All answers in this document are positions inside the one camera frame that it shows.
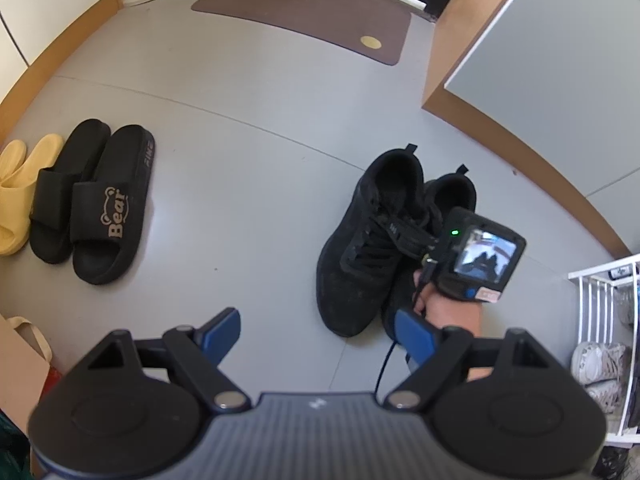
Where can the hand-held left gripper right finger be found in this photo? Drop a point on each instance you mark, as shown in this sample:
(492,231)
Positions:
(415,337)

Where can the brown door mat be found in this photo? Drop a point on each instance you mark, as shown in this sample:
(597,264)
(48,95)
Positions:
(300,10)

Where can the black slide with bear print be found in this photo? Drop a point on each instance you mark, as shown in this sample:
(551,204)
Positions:
(95,260)

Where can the white shoe rack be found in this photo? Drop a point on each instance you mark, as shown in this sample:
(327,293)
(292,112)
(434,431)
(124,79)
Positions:
(581,310)

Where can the red patterned box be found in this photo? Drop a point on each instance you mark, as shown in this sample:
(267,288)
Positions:
(52,382)

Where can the plain black slide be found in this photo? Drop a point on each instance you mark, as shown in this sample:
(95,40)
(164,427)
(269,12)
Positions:
(50,195)

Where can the black lace-up sneaker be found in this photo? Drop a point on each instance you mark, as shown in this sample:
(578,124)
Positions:
(350,280)
(452,190)

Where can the beige tote bag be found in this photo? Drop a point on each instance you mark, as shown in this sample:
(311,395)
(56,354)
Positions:
(20,360)

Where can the yellow slide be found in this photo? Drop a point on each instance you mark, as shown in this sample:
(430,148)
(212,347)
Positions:
(10,155)
(30,175)

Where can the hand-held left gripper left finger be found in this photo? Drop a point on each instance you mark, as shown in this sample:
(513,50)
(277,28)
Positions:
(222,337)

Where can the comic print sneaker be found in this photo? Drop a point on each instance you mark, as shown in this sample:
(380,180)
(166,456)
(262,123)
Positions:
(600,360)
(602,395)

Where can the person's right hand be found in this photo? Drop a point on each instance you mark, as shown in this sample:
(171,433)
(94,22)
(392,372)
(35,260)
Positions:
(450,312)

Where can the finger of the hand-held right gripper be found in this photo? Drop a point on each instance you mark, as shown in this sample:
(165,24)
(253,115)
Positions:
(407,237)

